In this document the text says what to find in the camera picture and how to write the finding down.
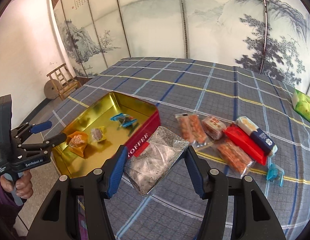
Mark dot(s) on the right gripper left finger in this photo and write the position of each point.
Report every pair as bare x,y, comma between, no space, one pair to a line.
58,216

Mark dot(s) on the orange snack packet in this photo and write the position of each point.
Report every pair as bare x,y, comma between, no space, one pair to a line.
77,143

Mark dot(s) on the small yellow candy packet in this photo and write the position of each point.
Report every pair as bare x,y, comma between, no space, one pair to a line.
98,134

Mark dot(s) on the purple sleeve forearm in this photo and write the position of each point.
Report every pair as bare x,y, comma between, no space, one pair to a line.
8,213

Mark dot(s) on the clear grey sesame snack pack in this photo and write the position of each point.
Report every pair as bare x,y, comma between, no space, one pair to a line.
163,149

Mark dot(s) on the small bamboo chair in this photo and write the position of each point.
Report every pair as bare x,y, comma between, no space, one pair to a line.
63,81

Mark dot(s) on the teal candy wrapper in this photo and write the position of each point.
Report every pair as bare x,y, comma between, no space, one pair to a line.
126,122
275,174

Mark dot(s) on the clear pack orange fried snacks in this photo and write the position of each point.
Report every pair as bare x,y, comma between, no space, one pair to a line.
191,129

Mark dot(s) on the painted folding screen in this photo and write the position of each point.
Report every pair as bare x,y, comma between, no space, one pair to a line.
270,37

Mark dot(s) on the navy cream biscuit pack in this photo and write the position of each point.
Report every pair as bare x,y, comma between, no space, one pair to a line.
257,135

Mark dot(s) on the round stone millstone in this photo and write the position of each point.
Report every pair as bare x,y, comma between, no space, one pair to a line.
51,89

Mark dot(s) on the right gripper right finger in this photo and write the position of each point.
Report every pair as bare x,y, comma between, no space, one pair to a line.
253,216

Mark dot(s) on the green tissue pack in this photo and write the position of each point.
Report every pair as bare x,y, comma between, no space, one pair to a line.
301,104

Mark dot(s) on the person left hand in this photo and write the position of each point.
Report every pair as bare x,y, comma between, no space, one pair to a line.
23,185

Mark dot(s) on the small red white cake pack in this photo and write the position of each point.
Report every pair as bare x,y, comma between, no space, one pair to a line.
213,127

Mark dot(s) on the blue plaid tablecloth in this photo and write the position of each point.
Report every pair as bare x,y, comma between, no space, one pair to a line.
199,99

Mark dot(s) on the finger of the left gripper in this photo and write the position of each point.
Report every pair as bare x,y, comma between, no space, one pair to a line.
55,140
38,128

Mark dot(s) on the red snack pack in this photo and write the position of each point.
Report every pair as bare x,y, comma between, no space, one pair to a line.
243,141

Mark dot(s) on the red gold toffee tin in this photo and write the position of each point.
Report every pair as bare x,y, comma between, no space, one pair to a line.
97,115

